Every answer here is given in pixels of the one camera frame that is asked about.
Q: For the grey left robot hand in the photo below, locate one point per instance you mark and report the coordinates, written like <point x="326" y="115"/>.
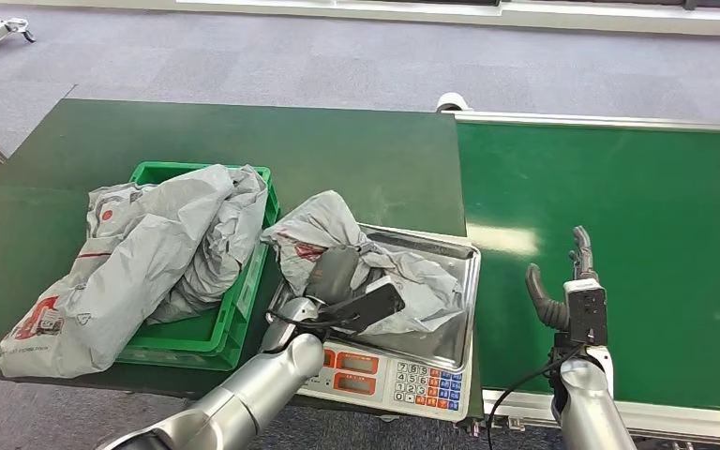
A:
<point x="334" y="273"/>

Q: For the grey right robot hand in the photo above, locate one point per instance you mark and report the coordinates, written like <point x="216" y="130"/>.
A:
<point x="546" y="304"/>

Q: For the dark green table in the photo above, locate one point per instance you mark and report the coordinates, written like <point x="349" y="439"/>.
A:
<point x="335" y="161"/>

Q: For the plain crumpled grey mailer bag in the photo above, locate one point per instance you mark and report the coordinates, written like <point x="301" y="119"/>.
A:
<point x="229" y="236"/>

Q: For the green plastic crate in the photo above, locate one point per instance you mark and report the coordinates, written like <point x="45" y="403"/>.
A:
<point x="211" y="338"/>

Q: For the large grey mailer black lettering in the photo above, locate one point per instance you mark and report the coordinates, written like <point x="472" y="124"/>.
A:
<point x="124" y="292"/>

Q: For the grey mailer bag red print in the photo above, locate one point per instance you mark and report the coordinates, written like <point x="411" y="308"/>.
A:
<point x="422" y="292"/>

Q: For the white conveyor end roller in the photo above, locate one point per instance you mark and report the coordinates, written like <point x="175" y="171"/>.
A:
<point x="453" y="100"/>

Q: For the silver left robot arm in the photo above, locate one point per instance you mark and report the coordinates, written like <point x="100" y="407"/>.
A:
<point x="242" y="397"/>

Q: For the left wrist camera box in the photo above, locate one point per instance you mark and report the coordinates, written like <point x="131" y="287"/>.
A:
<point x="369" y="307"/>

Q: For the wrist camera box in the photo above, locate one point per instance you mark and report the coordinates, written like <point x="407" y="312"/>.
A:
<point x="369" y="307"/>
<point x="585" y="310"/>

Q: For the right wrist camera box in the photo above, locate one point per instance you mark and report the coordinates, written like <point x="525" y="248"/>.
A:
<point x="585" y="310"/>

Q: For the white electronic scale body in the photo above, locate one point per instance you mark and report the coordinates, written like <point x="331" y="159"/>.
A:
<point x="397" y="388"/>

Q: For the steel scale tray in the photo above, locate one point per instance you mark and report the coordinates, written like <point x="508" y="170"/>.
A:
<point x="453" y="335"/>

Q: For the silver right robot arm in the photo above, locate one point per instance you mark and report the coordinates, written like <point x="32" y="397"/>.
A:
<point x="590" y="404"/>

